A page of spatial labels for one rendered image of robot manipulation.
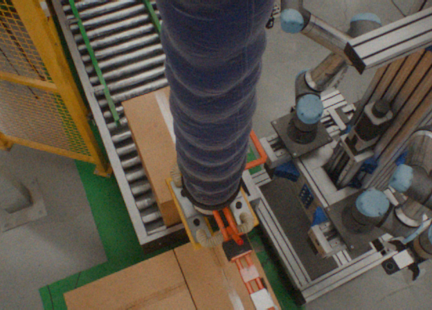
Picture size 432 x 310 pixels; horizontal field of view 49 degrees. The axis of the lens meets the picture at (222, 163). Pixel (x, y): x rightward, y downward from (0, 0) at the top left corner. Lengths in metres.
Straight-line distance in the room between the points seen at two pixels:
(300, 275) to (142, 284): 0.95
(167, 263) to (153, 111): 0.80
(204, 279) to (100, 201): 1.09
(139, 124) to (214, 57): 1.51
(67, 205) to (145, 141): 1.14
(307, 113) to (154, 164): 0.77
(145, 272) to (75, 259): 0.78
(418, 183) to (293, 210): 1.71
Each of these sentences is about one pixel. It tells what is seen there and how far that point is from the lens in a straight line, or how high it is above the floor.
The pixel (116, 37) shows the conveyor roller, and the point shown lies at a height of 0.55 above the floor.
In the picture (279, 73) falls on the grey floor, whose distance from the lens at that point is 3.78.
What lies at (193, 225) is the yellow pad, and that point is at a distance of 1.97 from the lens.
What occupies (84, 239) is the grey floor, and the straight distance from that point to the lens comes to 3.26.
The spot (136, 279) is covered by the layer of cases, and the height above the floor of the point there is 0.54.
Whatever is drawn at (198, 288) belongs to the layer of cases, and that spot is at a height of 0.54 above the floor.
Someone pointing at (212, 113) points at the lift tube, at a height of 2.08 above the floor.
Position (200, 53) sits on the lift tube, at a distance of 0.94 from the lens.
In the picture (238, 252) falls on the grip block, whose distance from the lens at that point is 1.81.
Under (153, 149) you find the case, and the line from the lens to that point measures 2.35.
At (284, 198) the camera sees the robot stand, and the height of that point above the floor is 0.21.
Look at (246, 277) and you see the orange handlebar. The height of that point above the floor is 1.29.
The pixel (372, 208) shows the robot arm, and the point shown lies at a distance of 1.99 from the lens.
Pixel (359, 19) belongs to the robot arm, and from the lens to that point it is 1.96.
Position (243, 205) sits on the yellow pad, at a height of 1.17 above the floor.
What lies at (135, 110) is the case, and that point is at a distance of 2.47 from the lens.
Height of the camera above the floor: 3.05
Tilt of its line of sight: 65 degrees down
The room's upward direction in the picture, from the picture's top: 4 degrees clockwise
